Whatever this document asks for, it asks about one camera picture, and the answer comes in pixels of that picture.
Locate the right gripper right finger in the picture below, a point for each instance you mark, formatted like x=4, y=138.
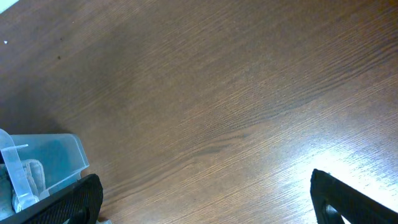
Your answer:
x=334, y=202

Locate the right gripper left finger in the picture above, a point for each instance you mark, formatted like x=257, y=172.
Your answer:
x=78, y=203

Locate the light blue jeans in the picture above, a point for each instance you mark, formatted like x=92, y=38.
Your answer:
x=33, y=178

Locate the clear plastic storage box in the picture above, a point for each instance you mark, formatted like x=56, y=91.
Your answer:
x=62, y=156

